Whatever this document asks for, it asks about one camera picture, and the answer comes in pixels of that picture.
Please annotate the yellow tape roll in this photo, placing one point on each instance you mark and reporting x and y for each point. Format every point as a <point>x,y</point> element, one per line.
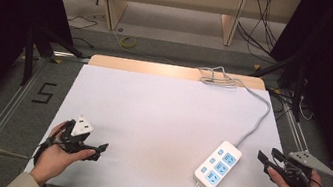
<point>127,42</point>

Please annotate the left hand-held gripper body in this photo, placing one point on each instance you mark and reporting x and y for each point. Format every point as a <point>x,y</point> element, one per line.
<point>80,127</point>

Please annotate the white power strip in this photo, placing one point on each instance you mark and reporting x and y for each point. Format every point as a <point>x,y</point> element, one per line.
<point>217,166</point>

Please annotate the white table mat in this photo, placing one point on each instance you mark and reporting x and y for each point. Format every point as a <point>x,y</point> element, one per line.
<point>157,119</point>

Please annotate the black metal stand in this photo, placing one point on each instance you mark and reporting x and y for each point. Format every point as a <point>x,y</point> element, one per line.
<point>298,90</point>
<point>29,58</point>

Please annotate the person's left hand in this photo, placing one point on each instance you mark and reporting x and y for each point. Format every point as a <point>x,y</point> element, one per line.
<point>54,160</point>

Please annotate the light wooden desk frame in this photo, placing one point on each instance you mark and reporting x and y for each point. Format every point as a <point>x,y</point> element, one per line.
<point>114,7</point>

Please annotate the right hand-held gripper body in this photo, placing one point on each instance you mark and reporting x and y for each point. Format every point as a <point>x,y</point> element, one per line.
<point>303,162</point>

